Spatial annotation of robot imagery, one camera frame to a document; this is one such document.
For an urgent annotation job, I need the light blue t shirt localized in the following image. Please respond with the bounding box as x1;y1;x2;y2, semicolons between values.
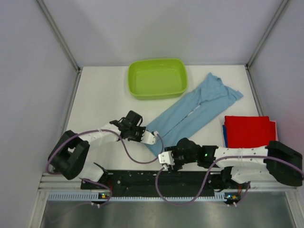
147;73;243;156

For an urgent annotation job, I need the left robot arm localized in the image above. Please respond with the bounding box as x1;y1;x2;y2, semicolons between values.
46;111;146;188

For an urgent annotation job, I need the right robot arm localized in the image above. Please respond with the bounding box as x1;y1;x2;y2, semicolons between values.
158;138;304;188

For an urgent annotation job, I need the blue white folded t shirt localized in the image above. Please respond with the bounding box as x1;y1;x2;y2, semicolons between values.
222;124;228;147

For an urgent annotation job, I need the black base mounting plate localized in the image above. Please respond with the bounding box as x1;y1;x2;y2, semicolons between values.
80;169;251;198

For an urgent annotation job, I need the green plastic basin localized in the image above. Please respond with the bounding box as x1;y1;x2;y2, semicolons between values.
127;58;188;100

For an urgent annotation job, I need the red folded t shirt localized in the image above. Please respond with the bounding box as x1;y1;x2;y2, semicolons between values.
224;116;276;148

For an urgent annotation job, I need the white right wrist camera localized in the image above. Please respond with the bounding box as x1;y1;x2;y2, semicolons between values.
158;151;175;171

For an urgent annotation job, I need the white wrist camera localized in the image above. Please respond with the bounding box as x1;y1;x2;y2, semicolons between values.
141;130;158;145
158;151;175;171

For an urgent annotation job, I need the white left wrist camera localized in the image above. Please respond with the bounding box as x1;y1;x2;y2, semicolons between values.
141;130;158;145

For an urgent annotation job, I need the left aluminium corner post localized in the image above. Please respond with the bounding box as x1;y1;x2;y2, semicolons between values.
35;0;81;72

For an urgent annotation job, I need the aluminium corner post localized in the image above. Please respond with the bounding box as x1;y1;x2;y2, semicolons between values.
245;0;292;68
35;0;81;72

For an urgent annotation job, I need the right aluminium corner post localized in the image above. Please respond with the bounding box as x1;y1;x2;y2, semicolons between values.
245;0;292;68

